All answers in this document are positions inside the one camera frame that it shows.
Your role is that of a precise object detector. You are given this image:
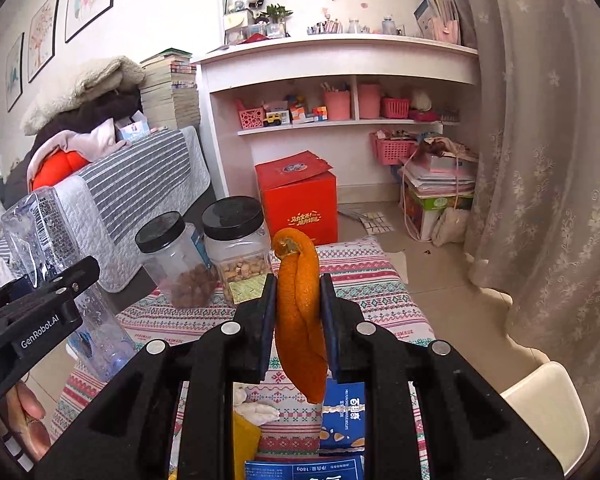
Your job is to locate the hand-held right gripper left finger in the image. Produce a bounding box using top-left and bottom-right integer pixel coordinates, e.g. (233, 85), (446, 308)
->
(60, 272), (278, 480)

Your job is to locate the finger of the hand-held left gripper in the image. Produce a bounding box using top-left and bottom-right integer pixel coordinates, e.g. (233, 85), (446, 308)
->
(32, 256), (101, 311)

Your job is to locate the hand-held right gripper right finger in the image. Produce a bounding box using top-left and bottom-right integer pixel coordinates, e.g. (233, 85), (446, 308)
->
(320, 274), (566, 480)

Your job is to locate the orange peel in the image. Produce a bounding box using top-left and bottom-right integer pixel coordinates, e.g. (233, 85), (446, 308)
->
(271, 227), (328, 403)

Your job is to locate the clear plastic bottle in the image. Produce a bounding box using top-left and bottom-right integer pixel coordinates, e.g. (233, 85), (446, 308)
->
(0, 186), (137, 383)

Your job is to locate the blue biscuit box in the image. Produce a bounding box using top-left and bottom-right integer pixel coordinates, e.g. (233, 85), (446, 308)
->
(319, 381), (367, 458)

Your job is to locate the white tissue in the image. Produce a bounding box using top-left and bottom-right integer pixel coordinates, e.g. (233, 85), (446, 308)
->
(234, 384), (281, 425)

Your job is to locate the white plastic bin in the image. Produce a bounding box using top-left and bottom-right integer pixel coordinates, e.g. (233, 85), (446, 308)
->
(500, 360), (592, 461)

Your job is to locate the person's left hand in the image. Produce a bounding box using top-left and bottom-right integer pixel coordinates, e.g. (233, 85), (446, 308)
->
(2, 379), (52, 461)

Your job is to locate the patterned striped tablecloth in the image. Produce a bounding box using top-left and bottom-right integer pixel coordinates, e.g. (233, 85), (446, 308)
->
(50, 237), (438, 480)

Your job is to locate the plastic jar of peanuts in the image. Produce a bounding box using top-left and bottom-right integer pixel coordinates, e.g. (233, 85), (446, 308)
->
(201, 196), (272, 306)

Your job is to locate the plastic jar of brown nuts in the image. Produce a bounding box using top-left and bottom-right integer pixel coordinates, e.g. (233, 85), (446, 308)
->
(135, 211), (220, 310)

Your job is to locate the orange cushion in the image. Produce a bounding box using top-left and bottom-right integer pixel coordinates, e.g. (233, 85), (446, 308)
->
(31, 151), (90, 192)

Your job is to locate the paint set tray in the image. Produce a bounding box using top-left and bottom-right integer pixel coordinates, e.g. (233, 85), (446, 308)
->
(357, 210), (396, 233)

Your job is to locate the red cardboard box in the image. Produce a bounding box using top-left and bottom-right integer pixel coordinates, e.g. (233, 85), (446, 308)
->
(254, 150), (339, 246)

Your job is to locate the grey striped quilted cover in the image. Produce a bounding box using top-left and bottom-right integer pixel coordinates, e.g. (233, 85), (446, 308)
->
(45, 126), (212, 293)

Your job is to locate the yellow packet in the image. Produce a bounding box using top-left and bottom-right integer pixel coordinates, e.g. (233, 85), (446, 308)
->
(232, 412), (262, 480)

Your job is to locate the pink white garment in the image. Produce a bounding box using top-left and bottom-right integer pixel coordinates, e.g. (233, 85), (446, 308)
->
(27, 119), (133, 186)

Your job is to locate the blue white tissue box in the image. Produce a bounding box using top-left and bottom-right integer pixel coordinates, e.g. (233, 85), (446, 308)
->
(116, 121), (151, 142)

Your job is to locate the white tote bag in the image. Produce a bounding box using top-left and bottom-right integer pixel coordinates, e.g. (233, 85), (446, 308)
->
(432, 207), (473, 247)

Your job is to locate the green white carton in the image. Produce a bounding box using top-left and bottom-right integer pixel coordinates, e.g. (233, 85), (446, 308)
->
(405, 192), (476, 241)

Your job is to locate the dark clothing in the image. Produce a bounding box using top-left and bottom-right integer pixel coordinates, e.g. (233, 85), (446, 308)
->
(35, 91), (143, 153)

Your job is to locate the pink plastic crate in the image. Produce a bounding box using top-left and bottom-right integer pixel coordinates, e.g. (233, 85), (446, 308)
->
(370, 131), (421, 166)

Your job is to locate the stack of papers and books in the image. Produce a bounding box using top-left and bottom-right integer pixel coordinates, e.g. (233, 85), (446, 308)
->
(399, 152), (480, 196)

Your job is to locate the beige fleece blanket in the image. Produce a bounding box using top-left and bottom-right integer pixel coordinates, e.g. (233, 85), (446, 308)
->
(21, 56), (146, 136)

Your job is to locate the small pink patterned basket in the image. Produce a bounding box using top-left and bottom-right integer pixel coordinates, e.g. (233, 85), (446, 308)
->
(236, 100), (267, 130)

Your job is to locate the narrow framed picture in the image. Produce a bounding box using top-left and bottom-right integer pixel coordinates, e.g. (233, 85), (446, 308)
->
(6, 32), (25, 112)

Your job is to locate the pink pen holder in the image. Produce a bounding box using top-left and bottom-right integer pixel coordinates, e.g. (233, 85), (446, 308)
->
(322, 82), (352, 122)

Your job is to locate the pink mesh basket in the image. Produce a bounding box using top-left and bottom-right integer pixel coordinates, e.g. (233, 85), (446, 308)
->
(380, 97), (411, 119)

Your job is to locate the framed tree picture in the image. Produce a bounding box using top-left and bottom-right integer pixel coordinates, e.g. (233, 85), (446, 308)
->
(27, 0), (62, 83)

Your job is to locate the white lace curtain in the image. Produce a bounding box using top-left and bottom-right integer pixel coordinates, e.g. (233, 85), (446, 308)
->
(452, 0), (600, 461)

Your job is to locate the white shelf unit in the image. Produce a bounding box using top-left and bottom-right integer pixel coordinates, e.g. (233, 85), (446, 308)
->
(190, 0), (481, 211)

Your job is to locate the row of small bottles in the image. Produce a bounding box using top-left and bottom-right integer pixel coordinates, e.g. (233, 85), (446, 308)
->
(307, 19), (345, 36)

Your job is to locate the green plant in glass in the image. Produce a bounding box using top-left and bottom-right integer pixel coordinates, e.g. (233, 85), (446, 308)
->
(265, 4), (293, 38)

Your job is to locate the pink file holder with papers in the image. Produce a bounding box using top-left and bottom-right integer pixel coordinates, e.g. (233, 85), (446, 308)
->
(413, 0), (462, 45)

